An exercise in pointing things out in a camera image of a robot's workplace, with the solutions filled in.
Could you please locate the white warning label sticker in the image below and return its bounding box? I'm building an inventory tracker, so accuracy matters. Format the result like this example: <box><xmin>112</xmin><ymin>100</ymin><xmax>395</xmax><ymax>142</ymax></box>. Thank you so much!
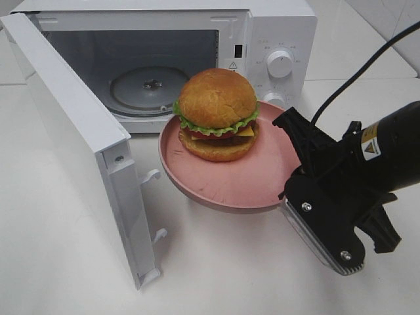
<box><xmin>220</xmin><ymin>58</ymin><xmax>245</xmax><ymax>75</ymax></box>

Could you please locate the white microwave oven body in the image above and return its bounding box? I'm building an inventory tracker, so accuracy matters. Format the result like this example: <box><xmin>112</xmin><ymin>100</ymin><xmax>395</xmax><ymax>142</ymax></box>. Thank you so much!
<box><xmin>7</xmin><ymin>1</ymin><xmax>318</xmax><ymax>133</ymax></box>

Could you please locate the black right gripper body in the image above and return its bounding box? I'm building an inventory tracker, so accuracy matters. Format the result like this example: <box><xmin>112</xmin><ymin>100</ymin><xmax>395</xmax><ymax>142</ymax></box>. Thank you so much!
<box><xmin>306</xmin><ymin>133</ymin><xmax>401</xmax><ymax>253</ymax></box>

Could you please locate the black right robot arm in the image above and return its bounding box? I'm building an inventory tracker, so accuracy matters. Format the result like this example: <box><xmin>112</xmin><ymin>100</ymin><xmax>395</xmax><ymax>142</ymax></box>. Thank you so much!
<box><xmin>273</xmin><ymin>102</ymin><xmax>419</xmax><ymax>276</ymax></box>

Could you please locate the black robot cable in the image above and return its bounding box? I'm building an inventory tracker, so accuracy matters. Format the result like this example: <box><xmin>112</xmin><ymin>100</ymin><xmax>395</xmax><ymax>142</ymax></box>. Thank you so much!
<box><xmin>310</xmin><ymin>24</ymin><xmax>420</xmax><ymax>127</ymax></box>

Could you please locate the white microwave door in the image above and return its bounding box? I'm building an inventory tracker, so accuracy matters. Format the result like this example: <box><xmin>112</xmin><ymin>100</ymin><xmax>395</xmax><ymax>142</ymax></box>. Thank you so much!
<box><xmin>1</xmin><ymin>13</ymin><xmax>160</xmax><ymax>288</ymax></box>

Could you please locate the upper white power knob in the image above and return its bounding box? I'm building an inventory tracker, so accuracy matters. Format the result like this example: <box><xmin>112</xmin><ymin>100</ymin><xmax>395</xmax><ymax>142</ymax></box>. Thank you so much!
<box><xmin>266</xmin><ymin>48</ymin><xmax>293</xmax><ymax>78</ymax></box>

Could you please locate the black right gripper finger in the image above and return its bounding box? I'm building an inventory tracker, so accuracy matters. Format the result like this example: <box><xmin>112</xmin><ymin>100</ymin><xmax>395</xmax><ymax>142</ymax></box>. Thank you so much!
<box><xmin>279</xmin><ymin>169</ymin><xmax>365</xmax><ymax>275</ymax></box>
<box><xmin>272</xmin><ymin>108</ymin><xmax>335</xmax><ymax>174</ymax></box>

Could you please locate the pink round plate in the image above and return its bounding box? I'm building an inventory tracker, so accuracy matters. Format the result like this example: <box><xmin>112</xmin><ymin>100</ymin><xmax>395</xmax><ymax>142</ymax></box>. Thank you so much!
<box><xmin>159</xmin><ymin>102</ymin><xmax>301</xmax><ymax>213</ymax></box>

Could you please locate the glass microwave turntable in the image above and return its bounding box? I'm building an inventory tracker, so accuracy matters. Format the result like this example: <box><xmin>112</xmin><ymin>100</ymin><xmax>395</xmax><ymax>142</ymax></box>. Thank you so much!
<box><xmin>108</xmin><ymin>66</ymin><xmax>189</xmax><ymax>117</ymax></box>

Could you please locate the toy burger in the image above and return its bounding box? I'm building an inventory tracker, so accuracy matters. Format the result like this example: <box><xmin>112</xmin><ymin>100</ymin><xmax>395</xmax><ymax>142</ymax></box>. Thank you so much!
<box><xmin>173</xmin><ymin>68</ymin><xmax>259</xmax><ymax>162</ymax></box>

